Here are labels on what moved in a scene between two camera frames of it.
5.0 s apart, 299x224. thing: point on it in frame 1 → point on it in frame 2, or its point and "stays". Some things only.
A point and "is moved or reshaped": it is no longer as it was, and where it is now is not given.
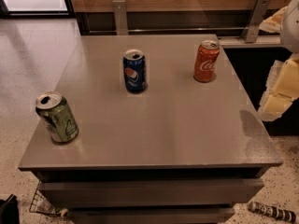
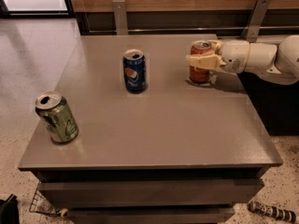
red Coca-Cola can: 206,60 is moved or reshaped
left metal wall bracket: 121,15 stays
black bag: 9,213 stays
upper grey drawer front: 83,193 stays
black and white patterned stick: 284,215 stays
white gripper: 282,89 → 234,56
